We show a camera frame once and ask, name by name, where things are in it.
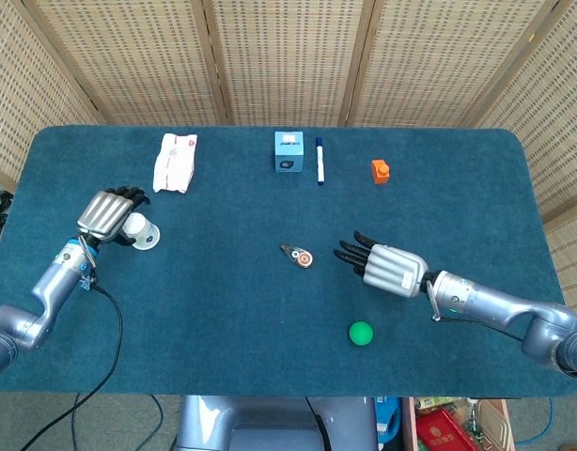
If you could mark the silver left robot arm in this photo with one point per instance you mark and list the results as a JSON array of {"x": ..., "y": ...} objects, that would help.
[{"x": 49, "y": 291}]

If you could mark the blue white marker pen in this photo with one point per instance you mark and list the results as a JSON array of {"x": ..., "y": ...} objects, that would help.
[{"x": 320, "y": 162}]

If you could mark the blue plastic object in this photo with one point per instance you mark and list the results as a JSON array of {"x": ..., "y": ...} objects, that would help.
[{"x": 387, "y": 420}]

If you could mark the blue speaker box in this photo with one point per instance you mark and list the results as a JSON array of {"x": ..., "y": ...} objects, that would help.
[{"x": 288, "y": 152}]

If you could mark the woven rattan screen panel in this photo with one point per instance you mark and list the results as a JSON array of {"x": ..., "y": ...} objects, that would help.
[
  {"x": 25, "y": 94},
  {"x": 288, "y": 56},
  {"x": 133, "y": 56},
  {"x": 448, "y": 61},
  {"x": 551, "y": 141}
]

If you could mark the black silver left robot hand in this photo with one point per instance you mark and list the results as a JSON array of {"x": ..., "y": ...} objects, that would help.
[{"x": 103, "y": 216}]

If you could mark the red gift box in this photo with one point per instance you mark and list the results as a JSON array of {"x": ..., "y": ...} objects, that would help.
[{"x": 446, "y": 432}]

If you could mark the orange toy block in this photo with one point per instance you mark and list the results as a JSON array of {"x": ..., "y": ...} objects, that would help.
[{"x": 380, "y": 173}]

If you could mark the orange correction tape dispenser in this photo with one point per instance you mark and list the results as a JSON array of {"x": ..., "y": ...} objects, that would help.
[{"x": 301, "y": 257}]

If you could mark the white pink tissue pack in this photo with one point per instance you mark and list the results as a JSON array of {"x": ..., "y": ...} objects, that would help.
[{"x": 175, "y": 162}]

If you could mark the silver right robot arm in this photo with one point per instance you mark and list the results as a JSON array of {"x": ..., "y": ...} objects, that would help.
[{"x": 504, "y": 305}]

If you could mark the blue velvet table cover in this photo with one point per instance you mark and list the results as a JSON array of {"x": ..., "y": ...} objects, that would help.
[{"x": 232, "y": 319}]

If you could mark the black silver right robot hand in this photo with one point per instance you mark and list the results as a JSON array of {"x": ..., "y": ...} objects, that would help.
[{"x": 394, "y": 270}]

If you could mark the green ball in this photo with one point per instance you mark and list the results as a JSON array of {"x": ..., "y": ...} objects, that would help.
[{"x": 361, "y": 333}]

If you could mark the floral paper cups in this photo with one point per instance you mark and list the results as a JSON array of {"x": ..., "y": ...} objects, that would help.
[{"x": 145, "y": 232}]

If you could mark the silver robot torso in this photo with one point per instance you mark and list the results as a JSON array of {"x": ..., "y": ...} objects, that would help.
[{"x": 251, "y": 423}]

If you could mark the pink storage crate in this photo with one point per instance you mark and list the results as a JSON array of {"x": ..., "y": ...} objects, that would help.
[{"x": 408, "y": 423}]

